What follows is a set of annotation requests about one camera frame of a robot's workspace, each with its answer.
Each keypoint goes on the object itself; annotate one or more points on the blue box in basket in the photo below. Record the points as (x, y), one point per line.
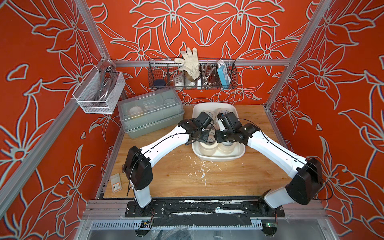
(223, 74)

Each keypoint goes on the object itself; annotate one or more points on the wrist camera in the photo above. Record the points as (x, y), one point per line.
(204, 118)
(228, 122)

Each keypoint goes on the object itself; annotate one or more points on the beige tape roll five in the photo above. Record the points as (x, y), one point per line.
(209, 113)

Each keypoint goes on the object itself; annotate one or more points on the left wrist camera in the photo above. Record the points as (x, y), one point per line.
(204, 118)

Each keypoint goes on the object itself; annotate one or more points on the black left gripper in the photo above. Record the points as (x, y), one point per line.
(205, 139)

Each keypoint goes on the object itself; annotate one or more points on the white power strip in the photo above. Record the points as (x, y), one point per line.
(179, 80)

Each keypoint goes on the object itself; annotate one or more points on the grey lidded storage box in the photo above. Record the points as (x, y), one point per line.
(150, 112)

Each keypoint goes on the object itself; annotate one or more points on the beige tape roll six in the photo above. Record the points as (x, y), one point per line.
(222, 111)

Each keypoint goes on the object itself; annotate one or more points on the beige tape roll one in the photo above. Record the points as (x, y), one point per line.
(208, 149)

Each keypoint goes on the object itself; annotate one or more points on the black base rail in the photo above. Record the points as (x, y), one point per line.
(206, 212)

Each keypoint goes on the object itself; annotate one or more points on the small label card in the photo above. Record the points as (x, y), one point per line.
(116, 183)

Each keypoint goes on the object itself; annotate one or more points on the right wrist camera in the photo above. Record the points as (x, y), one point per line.
(228, 122)

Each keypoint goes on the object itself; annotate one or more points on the dark blue round lid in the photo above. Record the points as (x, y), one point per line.
(159, 84)

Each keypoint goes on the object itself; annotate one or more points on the white work glove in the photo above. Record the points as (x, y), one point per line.
(190, 63)

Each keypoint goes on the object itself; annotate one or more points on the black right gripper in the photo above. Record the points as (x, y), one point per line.
(217, 135)

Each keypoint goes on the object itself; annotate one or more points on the white wire basket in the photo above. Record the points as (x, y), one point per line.
(100, 91)

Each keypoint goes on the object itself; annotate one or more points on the beige tape roll two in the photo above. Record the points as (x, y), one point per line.
(226, 148)

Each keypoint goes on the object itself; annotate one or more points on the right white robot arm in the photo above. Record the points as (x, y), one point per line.
(306, 175)

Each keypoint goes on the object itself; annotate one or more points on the black wire basket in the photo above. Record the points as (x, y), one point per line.
(205, 74)

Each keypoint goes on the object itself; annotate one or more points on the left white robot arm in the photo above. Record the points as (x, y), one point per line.
(140, 162)

